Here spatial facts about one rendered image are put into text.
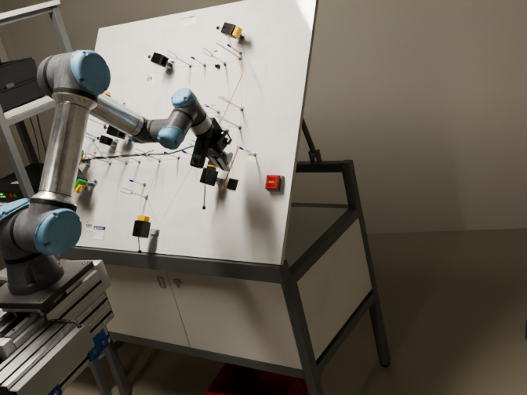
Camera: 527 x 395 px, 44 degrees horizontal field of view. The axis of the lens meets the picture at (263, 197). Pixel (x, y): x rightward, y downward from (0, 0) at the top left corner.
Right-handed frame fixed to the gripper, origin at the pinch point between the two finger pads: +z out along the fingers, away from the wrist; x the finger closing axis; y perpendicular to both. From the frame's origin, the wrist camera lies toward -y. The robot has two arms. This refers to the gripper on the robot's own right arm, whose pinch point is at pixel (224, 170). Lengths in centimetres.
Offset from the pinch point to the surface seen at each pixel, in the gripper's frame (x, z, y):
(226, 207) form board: 3.4, 14.6, -6.4
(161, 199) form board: 36.0, 16.0, -9.4
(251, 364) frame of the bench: -5, 67, -43
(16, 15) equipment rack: 111, -43, 27
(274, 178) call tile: -16.3, 5.7, 4.6
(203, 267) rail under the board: 6.9, 25.9, -27.1
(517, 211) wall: -40, 180, 126
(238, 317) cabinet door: -2, 48, -33
